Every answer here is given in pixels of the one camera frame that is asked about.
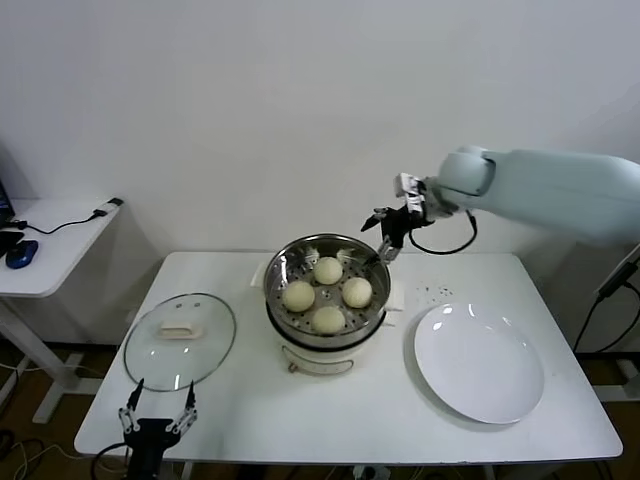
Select blue computer mouse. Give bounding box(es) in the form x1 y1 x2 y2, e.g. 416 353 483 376
5 239 39 269

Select black desk cable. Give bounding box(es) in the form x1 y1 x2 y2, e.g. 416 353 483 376
10 210 109 236

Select white steamed baozi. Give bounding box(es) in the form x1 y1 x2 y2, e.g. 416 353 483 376
340 277 374 309
311 305 347 335
282 280 316 313
313 256 344 285

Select glass lid with white handle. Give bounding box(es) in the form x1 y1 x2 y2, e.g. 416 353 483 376
123 292 237 392

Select white floor cable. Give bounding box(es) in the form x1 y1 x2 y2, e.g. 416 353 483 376
0 362 104 381

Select white electric cooking pot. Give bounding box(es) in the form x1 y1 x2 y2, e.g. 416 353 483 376
249 259 407 377

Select perforated steel steamer basket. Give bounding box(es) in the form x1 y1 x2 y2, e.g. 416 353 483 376
263 232 392 337

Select flat black desk device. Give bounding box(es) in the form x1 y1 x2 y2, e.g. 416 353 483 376
0 230 25 261

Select dark laptop screen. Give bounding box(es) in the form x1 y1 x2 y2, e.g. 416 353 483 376
0 179 15 229

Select white floor power strip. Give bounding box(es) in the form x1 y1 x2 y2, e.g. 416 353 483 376
352 464 394 480

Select black hanging power cable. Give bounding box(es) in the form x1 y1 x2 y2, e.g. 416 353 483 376
573 293 640 354

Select black power brick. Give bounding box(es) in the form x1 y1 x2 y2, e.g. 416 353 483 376
598 257 640 299

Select black floor cables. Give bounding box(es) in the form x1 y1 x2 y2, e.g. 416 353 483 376
0 428 56 480

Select white desk with clutter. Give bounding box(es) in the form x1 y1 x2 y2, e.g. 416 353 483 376
617 188 640 219

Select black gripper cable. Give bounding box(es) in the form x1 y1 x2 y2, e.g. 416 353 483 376
408 209 479 255
91 442 131 480

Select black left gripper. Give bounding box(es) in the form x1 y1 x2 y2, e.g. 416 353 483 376
117 378 200 480

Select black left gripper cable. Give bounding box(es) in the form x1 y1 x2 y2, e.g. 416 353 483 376
91 442 131 480

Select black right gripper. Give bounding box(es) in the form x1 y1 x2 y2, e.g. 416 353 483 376
360 204 419 265

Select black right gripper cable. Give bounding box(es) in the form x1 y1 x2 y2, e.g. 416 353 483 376
408 209 479 255

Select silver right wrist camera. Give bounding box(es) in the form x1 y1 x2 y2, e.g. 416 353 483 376
392 172 426 215

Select white side desk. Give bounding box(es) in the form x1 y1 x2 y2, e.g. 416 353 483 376
0 198 126 424

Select white round plate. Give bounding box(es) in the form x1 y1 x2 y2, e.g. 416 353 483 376
413 302 546 426

